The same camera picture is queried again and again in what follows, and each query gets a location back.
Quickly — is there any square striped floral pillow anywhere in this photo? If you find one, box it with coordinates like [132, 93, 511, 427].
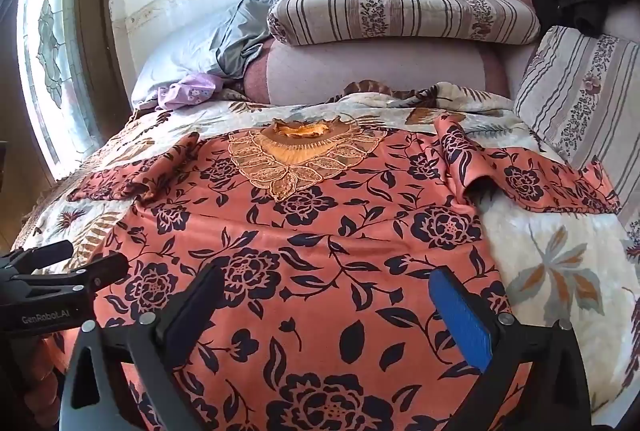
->
[513, 25, 640, 214]

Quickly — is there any pink bolster cushion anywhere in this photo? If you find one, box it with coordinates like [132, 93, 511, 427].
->
[243, 36, 511, 105]

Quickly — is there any long striped floral pillow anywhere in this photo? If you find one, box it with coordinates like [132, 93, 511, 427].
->
[267, 0, 542, 48]

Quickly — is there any grey cloth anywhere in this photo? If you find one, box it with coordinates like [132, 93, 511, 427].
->
[209, 0, 282, 80]

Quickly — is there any wooden window frame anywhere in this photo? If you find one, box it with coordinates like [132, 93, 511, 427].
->
[75, 0, 134, 142]

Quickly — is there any orange floral dress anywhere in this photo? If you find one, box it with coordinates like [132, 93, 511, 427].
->
[67, 115, 621, 431]

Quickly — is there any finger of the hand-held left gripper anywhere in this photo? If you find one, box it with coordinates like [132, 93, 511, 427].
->
[10, 252, 130, 298]
[0, 239, 75, 273]

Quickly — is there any stained glass window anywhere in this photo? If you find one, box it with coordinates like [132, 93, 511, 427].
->
[17, 0, 104, 182]

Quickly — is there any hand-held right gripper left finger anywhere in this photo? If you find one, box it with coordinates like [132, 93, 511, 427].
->
[59, 263, 226, 431]

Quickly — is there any cream leaf-print blanket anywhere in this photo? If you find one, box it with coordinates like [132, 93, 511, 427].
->
[10, 80, 640, 418]

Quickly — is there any purple cloth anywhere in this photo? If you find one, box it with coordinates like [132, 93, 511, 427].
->
[157, 73, 225, 110]

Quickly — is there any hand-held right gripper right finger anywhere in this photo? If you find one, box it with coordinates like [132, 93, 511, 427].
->
[429, 267, 601, 431]

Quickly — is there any light blue pillow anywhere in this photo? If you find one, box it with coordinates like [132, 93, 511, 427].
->
[131, 3, 236, 109]

